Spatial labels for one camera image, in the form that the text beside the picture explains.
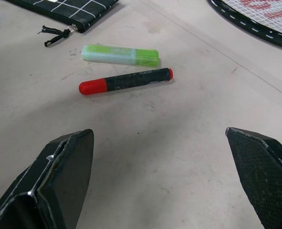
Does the black tennis racket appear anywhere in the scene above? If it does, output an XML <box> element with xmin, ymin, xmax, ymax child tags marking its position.
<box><xmin>206</xmin><ymin>0</ymin><xmax>282</xmax><ymax>52</ymax></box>

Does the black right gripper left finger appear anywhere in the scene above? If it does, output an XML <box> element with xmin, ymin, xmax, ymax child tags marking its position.
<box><xmin>0</xmin><ymin>129</ymin><xmax>94</xmax><ymax>229</ymax></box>

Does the black zipper pull cord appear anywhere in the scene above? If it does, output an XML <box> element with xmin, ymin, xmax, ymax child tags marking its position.
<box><xmin>37</xmin><ymin>24</ymin><xmax>79</xmax><ymax>48</ymax></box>

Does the black marker with red cap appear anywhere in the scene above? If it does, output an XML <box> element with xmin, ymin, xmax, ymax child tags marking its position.
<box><xmin>78</xmin><ymin>67</ymin><xmax>175</xmax><ymax>96</ymax></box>

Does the black grid pencil pouch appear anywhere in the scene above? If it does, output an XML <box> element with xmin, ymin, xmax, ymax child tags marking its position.
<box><xmin>4</xmin><ymin>0</ymin><xmax>120</xmax><ymax>34</ymax></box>

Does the green highlighter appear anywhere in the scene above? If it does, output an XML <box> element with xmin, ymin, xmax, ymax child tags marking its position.
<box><xmin>81</xmin><ymin>44</ymin><xmax>160</xmax><ymax>67</ymax></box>

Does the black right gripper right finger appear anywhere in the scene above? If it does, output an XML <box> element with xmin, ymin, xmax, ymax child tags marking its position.
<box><xmin>225</xmin><ymin>127</ymin><xmax>282</xmax><ymax>229</ymax></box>

